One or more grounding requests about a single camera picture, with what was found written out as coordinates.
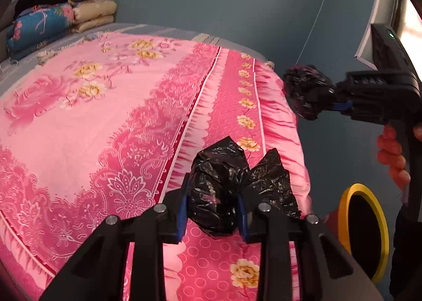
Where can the person's right forearm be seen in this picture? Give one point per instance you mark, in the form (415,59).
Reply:
(407,251)

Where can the yellow-rimmed bin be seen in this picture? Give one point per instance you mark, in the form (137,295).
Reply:
(361,187)

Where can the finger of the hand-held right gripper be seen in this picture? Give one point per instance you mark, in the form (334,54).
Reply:
(343,107)
(329,91)

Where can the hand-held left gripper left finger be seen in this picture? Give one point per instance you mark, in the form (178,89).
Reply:
(183,212)

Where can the beige folded quilt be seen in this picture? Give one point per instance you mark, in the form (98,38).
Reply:
(94,10)

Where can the person's right hand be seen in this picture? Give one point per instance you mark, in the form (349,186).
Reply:
(392,155)

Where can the pink floral blanket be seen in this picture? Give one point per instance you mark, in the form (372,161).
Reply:
(99,122)

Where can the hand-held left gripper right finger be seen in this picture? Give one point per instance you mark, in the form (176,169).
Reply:
(243,221)

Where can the round black plastic bag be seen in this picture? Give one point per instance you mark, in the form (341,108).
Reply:
(303,89)

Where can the white window frame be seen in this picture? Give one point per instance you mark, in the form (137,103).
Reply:
(379,7)

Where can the blue floral pillow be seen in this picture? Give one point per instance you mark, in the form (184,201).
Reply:
(36,28)

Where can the two-lobed black plastic bag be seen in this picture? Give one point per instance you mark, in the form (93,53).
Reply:
(217,188)

